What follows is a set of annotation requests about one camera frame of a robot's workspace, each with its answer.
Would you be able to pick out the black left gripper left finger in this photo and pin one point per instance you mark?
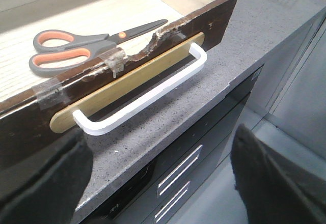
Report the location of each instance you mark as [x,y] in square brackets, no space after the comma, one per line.
[46,187]

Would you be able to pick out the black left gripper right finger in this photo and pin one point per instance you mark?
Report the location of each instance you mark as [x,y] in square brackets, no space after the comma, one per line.
[273,188]

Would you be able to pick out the white drawer handle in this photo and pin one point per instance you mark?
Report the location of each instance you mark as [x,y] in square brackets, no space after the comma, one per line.
[112,122]

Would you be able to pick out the grey orange scissors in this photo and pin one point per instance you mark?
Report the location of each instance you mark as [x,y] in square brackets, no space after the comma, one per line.
[58,45]

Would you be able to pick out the wooden drawer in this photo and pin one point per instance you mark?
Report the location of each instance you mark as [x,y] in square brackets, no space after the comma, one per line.
[36,111]

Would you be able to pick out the grey floor cabinet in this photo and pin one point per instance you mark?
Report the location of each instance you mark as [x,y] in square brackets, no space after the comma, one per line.
[289,93]

